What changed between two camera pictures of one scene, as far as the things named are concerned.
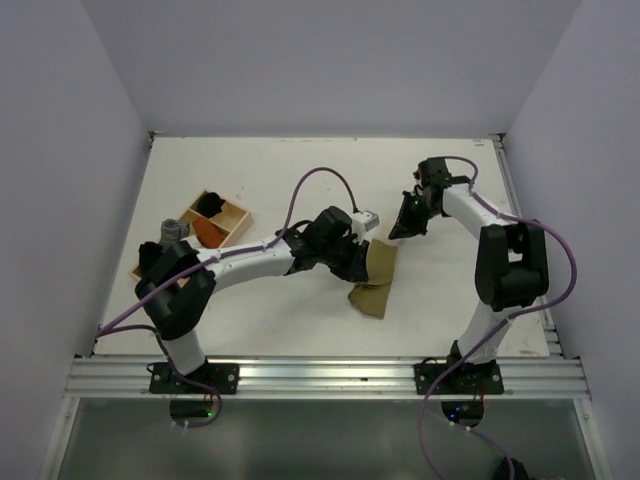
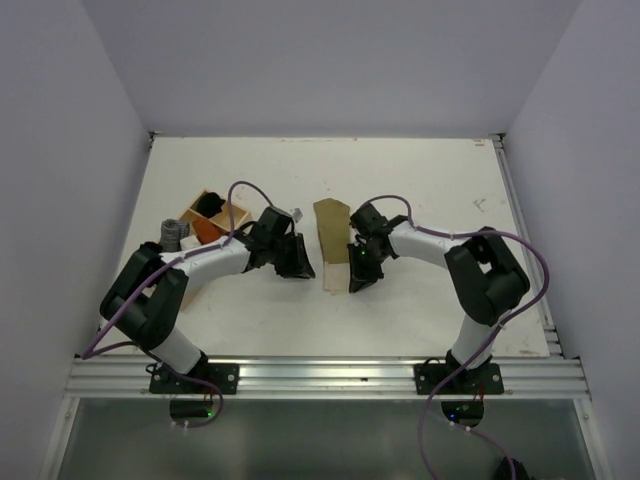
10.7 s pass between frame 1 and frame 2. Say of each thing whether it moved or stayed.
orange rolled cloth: stayed
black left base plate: stayed
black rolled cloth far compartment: stayed
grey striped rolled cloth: stayed
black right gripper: moved
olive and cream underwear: moved
